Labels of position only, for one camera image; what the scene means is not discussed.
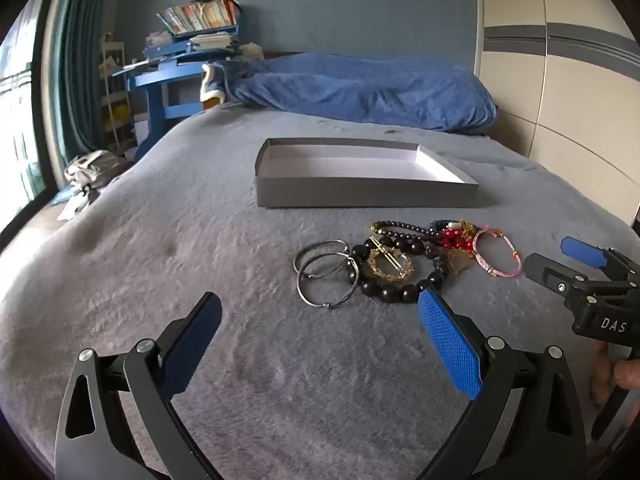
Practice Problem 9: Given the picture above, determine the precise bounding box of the white paper scrap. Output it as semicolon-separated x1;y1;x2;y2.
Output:
56;187;93;222

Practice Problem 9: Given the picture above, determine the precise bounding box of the gold ornate bracelet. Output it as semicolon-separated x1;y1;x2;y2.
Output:
367;242;415;282

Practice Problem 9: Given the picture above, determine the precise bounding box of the blue blanket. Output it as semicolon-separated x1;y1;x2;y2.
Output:
200;52;498;135

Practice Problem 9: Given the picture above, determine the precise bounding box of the stack of papers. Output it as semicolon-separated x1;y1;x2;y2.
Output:
144;30;238;58

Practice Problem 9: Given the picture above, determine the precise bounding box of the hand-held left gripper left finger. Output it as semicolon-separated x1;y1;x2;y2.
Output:
54;291;223;480

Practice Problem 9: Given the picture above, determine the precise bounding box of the red bead bracelet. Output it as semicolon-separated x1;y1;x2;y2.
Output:
430;219;481;274

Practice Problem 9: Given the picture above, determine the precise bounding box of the large black bead bracelet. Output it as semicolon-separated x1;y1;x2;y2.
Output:
345;237;450;305

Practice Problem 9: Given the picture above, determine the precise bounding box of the pink cord bracelet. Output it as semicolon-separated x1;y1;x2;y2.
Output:
472;227;522;279

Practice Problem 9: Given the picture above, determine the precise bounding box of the small black bead bracelet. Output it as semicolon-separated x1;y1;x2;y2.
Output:
371;220;446;248

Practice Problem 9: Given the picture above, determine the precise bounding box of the silver bangle ring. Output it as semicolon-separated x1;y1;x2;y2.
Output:
297;253;360;309
293;239;351;276

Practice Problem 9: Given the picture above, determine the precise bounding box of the grey clothing pile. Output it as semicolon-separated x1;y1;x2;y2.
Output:
64;150;123;196

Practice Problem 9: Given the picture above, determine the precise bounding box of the cream wardrobe with grey stripe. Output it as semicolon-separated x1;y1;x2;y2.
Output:
472;0;640;226

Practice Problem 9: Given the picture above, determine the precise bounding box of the white shelf rack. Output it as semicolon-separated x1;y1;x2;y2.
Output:
99;34;138;156

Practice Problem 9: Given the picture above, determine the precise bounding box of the grey fleece bed cover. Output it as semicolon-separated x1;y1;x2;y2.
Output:
0;102;640;480

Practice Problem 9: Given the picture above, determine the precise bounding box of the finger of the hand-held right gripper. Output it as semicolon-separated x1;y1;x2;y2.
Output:
522;253;608;302
560;236;640;286

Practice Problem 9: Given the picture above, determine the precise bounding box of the window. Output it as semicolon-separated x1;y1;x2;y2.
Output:
0;10;51;233

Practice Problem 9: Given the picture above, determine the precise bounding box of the person's right hand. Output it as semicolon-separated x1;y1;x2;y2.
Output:
590;342;640;405

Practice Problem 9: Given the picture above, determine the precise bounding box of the blue desk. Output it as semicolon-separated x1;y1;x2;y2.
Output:
112;10;246;161

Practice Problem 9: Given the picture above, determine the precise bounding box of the grey cardboard box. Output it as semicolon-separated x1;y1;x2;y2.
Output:
255;137;480;209

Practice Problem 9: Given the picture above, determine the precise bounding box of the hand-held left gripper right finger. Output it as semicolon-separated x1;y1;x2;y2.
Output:
415;282;588;480

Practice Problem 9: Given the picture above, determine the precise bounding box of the teal curtain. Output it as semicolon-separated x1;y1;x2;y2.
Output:
42;0;117;153

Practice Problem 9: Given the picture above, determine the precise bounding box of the row of books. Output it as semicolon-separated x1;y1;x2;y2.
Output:
156;0;241;36

